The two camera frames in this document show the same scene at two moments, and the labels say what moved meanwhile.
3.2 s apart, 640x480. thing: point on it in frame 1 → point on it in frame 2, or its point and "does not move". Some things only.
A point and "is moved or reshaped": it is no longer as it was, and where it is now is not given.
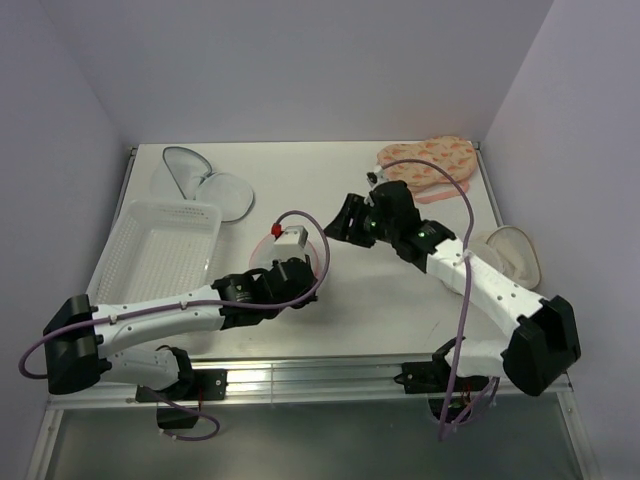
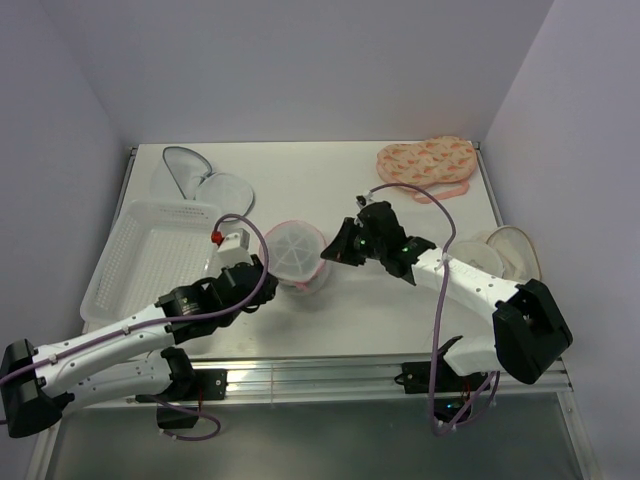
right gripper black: (353, 208) → (340, 248)
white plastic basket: (159, 248) does not move
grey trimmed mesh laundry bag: (181, 174) does not move
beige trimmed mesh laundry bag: (509, 250) does not move
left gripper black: (308, 298) → (268, 292)
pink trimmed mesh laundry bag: (265, 252) is moved or reshaped
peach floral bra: (453, 154) does not move
